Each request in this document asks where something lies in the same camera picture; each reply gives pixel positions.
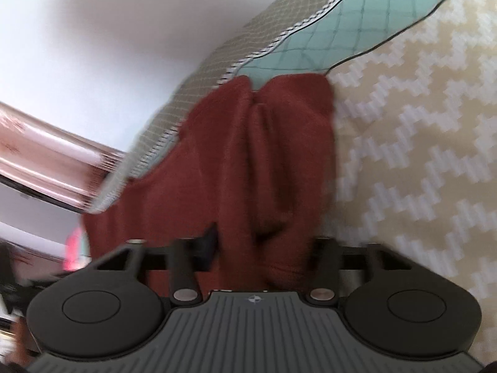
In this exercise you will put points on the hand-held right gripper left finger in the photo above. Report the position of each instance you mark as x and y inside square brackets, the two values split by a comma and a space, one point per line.
[182, 266]

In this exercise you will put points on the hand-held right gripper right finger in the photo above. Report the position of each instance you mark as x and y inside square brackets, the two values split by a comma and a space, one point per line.
[324, 268]

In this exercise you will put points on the maroon long-sleeve sweater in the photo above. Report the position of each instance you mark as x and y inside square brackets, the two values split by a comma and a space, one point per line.
[256, 171]

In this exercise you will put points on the patchwork patterned bedsheet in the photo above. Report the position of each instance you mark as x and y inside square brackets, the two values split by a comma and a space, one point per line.
[407, 124]

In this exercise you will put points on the pink lace-trimmed curtain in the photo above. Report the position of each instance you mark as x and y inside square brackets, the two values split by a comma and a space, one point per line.
[50, 155]

